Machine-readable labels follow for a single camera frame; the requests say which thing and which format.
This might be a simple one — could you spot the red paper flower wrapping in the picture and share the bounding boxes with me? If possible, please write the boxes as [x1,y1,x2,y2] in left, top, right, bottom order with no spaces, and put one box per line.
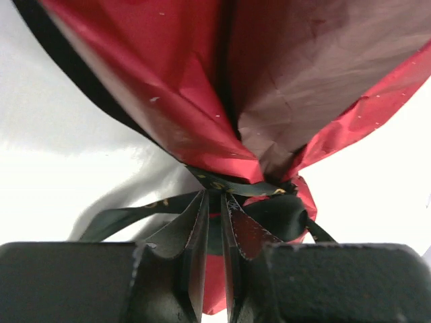
[14,1,430,317]

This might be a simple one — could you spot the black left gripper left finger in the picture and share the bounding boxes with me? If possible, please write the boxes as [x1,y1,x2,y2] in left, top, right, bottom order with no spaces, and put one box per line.
[0,190,210,323]

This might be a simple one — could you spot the dark green printed ribbon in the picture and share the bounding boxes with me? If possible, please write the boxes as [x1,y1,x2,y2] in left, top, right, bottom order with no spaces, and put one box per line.
[79,164,337,255]

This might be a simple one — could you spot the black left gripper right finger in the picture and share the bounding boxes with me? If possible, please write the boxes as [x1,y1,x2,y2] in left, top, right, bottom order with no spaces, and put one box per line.
[220,193,431,323]

